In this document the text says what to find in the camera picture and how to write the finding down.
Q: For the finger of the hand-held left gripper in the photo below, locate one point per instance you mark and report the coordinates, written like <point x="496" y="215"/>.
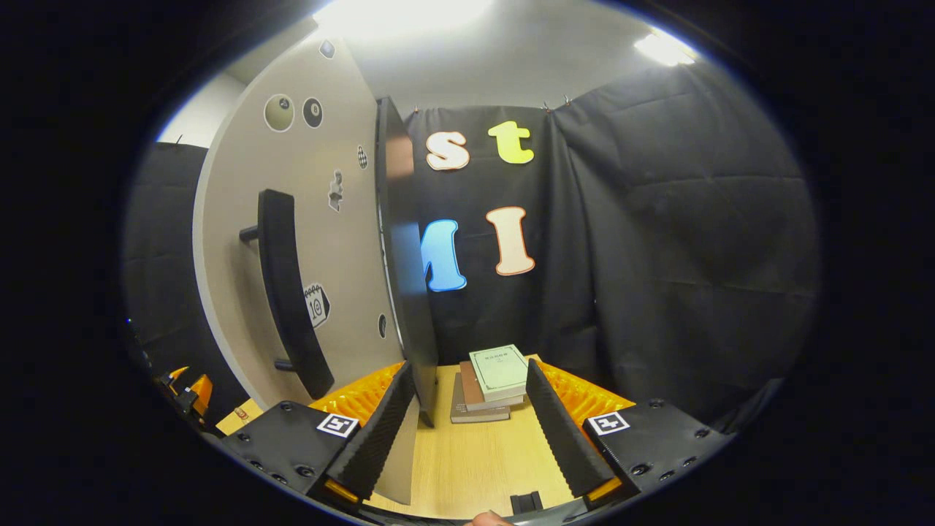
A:
<point x="177" y="374"/>
<point x="203" y="394"/>

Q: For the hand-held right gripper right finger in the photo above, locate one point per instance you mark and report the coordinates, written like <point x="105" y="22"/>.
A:
<point x="562" y="438"/>

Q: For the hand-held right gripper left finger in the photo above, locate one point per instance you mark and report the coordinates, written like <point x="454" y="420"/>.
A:
<point x="380" y="431"/>

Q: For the grey cabinet door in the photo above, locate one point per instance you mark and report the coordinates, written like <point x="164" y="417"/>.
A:
<point x="343" y="256"/>

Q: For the green book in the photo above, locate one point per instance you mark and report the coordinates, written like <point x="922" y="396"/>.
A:
<point x="500" y="372"/>

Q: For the brown book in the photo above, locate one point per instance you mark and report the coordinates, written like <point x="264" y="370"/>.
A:
<point x="469" y="387"/>

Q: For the black backdrop cloth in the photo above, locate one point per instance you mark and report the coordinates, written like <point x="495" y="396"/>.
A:
<point x="679" y="241"/>

